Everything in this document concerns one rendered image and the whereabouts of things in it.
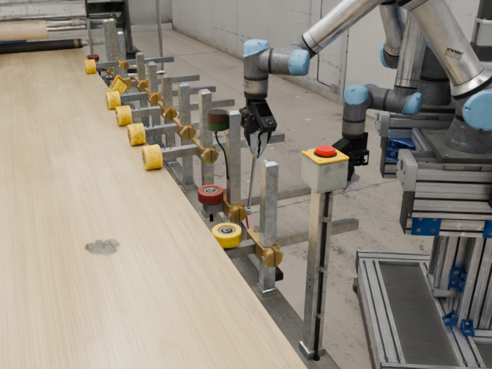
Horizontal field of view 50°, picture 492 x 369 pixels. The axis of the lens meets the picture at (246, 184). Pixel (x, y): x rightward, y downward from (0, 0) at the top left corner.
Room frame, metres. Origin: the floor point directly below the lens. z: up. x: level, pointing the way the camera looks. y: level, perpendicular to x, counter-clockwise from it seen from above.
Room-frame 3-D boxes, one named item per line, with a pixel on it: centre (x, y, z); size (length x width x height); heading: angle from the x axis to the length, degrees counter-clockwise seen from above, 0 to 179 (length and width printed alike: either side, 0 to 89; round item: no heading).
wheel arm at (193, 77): (2.69, 0.42, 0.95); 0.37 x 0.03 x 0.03; 113
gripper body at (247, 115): (1.58, -0.03, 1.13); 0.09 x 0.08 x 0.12; 23
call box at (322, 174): (0.98, -0.16, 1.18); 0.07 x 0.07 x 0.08; 23
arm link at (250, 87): (1.57, -0.03, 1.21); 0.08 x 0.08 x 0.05
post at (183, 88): (1.92, 0.23, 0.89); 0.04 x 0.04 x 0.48; 23
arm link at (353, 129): (1.67, -0.36, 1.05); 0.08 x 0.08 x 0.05
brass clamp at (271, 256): (1.24, -0.05, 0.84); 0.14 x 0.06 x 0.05; 23
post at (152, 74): (2.38, 0.43, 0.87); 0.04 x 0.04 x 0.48; 23
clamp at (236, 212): (1.47, 0.05, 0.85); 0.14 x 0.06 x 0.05; 23
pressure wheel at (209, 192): (1.47, 0.11, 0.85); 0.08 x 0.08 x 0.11
